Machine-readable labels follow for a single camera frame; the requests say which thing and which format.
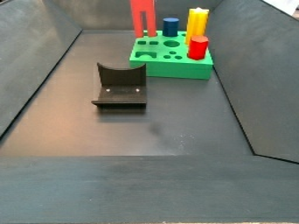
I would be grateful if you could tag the blue cylinder block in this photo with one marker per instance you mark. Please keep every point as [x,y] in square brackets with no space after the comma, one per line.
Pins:
[169,26]

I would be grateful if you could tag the green shape sorter board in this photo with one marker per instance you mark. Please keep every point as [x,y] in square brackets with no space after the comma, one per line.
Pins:
[164,56]

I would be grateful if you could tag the yellow star prism block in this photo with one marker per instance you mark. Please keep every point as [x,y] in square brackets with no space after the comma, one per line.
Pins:
[196,23]

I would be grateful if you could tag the red double-square U block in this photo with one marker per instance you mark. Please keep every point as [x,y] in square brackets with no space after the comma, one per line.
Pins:
[142,17]

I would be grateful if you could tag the black curved holder stand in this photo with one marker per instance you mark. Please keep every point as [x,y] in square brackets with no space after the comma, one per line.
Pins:
[121,86]

